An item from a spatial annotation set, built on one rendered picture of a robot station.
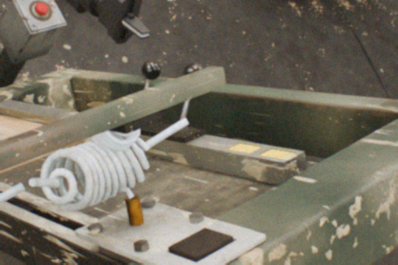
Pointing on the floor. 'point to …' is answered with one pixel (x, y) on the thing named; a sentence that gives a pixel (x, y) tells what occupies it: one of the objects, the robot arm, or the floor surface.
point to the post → (8, 69)
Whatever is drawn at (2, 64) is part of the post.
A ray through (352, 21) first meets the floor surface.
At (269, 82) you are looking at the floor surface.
